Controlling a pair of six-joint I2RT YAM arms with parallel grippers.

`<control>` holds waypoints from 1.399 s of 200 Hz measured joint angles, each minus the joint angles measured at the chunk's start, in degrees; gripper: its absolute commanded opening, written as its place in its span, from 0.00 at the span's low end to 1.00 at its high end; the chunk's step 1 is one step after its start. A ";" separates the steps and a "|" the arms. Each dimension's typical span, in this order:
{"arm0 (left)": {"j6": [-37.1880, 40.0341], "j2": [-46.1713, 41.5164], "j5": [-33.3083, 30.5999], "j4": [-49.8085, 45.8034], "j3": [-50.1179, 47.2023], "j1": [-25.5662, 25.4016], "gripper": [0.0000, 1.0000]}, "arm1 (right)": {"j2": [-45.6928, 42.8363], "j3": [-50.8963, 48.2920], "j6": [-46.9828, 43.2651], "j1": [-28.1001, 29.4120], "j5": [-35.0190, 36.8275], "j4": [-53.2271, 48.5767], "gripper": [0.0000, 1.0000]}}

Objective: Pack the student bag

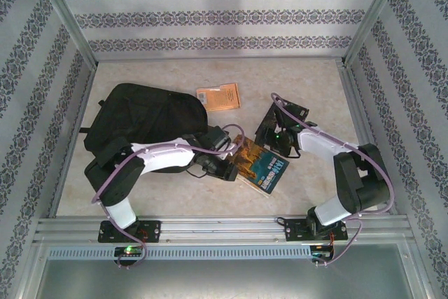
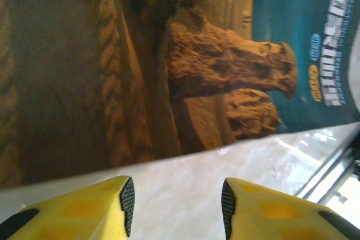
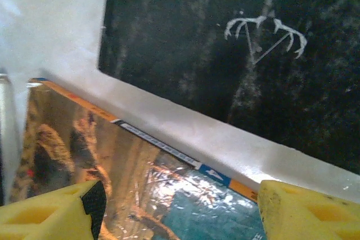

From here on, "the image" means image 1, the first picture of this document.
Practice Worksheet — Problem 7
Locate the black book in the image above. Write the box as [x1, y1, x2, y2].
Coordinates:
[254, 97, 310, 150]

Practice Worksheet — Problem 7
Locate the blue and brown book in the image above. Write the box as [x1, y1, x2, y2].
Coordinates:
[227, 134, 291, 196]

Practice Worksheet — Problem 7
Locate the orange book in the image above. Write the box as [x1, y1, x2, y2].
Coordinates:
[195, 82, 244, 113]

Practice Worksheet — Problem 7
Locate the black backpack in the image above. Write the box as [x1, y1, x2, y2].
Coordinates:
[80, 82, 211, 174]

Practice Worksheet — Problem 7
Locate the right controller board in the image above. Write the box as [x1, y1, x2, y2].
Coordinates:
[310, 245, 335, 262]

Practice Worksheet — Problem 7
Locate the controller board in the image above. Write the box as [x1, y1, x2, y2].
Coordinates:
[114, 245, 145, 258]
[310, 245, 335, 262]

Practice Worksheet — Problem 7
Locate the left controller board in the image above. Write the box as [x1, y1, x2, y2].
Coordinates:
[114, 245, 145, 258]

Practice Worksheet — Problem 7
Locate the grey metal front panel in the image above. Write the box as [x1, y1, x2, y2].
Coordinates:
[33, 259, 426, 299]

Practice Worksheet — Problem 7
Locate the aluminium right side rail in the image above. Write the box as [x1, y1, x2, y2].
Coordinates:
[336, 60, 399, 215]

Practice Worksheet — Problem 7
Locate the aluminium back frame rail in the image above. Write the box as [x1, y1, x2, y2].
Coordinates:
[93, 55, 347, 64]

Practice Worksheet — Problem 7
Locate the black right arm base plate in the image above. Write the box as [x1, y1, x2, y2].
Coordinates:
[283, 217, 349, 243]

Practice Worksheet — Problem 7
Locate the aluminium mounting rail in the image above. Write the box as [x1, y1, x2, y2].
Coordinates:
[32, 214, 411, 244]

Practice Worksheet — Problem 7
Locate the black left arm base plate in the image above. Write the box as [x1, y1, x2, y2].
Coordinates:
[97, 219, 162, 244]

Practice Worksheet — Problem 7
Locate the grey slotted cable duct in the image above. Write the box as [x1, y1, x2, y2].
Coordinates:
[46, 244, 313, 262]

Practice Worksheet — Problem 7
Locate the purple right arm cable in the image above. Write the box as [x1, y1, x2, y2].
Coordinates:
[270, 92, 396, 268]

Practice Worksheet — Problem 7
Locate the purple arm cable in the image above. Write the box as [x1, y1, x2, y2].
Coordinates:
[91, 123, 244, 272]
[270, 92, 396, 268]

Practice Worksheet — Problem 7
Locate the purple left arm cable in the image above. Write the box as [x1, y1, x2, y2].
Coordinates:
[91, 123, 244, 272]

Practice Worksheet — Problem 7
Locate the aluminium left side rail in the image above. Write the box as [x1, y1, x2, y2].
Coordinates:
[48, 63, 96, 218]

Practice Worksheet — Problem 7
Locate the aluminium right frame post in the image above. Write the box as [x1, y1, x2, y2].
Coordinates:
[342, 0, 410, 67]

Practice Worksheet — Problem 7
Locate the aluminium frame post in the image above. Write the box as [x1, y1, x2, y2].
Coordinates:
[342, 0, 410, 67]
[27, 0, 99, 67]

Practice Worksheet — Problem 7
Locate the aluminium left frame post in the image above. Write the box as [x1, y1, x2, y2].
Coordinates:
[27, 0, 99, 67]

